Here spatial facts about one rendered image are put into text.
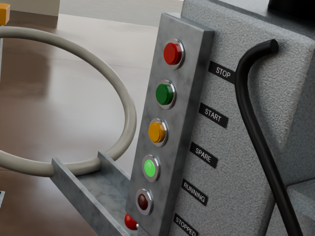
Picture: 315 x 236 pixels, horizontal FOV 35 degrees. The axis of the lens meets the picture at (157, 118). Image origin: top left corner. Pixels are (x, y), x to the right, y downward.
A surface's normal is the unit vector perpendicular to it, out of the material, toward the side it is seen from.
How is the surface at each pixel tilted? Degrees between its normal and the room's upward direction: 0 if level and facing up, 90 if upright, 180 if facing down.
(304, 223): 90
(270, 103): 90
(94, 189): 2
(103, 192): 2
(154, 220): 90
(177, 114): 90
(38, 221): 0
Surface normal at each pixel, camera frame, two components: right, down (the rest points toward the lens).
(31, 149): 0.18, -0.91
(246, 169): -0.79, 0.09
